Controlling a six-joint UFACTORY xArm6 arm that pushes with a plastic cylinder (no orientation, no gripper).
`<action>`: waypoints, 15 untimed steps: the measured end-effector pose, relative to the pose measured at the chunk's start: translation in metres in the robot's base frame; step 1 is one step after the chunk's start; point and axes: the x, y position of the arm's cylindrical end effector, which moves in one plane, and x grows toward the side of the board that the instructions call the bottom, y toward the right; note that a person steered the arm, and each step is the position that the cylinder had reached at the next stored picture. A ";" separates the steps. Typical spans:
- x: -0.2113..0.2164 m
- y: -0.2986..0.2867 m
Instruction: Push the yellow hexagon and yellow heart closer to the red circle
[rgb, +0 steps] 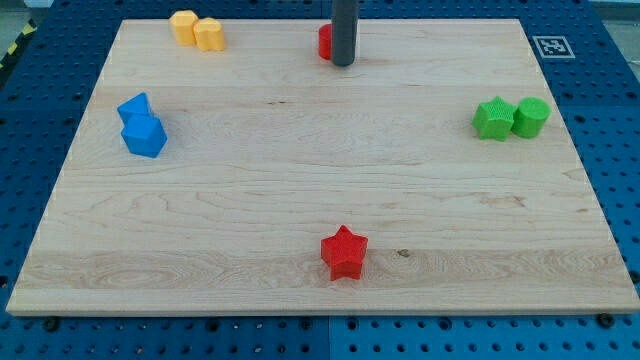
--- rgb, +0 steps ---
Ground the blue cube block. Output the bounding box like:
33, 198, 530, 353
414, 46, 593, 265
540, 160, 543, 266
121, 115, 167, 158

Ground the wooden board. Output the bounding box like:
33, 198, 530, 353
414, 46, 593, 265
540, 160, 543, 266
7, 19, 639, 317

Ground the red star block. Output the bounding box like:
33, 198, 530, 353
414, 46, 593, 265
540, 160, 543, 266
321, 225, 368, 281

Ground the red circle block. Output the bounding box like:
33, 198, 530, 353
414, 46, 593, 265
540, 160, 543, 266
318, 23, 332, 60

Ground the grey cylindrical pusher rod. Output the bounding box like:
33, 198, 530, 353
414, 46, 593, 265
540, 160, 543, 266
331, 0, 359, 67

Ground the yellow heart block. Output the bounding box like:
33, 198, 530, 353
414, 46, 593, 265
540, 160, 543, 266
193, 18, 226, 51

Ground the green cylinder block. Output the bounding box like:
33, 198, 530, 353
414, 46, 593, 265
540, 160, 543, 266
511, 97, 551, 138

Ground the white fiducial marker tag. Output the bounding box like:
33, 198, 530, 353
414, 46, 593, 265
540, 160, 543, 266
532, 35, 575, 59

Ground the green star block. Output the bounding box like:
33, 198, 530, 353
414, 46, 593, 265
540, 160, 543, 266
472, 96, 517, 141

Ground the blue triangle block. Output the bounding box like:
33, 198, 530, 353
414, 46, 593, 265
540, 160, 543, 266
117, 92, 153, 124

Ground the yellow hexagon block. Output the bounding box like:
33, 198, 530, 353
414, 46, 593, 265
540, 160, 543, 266
169, 10, 199, 46

